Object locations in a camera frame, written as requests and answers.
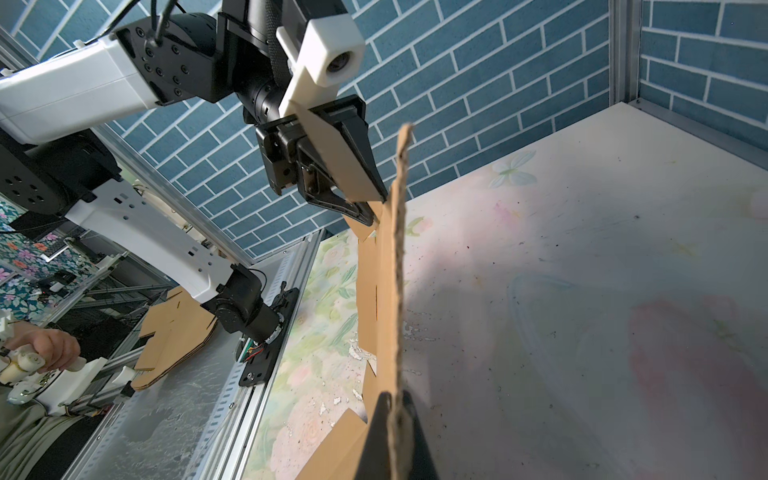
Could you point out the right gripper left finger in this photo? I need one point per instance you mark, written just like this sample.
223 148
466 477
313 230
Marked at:
374 463

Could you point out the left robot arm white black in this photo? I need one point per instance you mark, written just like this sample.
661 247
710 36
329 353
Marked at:
285 62

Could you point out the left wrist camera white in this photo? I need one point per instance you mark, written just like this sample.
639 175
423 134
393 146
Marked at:
330 54

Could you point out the stack of flat cardboard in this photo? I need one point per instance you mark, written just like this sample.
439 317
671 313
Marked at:
174 330

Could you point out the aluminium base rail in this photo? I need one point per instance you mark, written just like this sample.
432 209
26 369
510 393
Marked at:
195 423

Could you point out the brown cardboard paper box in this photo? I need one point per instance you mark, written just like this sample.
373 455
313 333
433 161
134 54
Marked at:
380 305

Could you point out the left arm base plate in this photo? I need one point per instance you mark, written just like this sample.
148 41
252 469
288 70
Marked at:
259 365

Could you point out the operator hand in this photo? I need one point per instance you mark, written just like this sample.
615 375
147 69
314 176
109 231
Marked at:
58 348

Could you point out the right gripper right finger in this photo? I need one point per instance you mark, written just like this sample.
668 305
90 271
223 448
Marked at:
422 465

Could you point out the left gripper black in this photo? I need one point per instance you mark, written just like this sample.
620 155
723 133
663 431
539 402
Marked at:
325 152

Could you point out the white teleoperation handle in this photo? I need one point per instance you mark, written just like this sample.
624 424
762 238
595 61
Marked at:
86 388

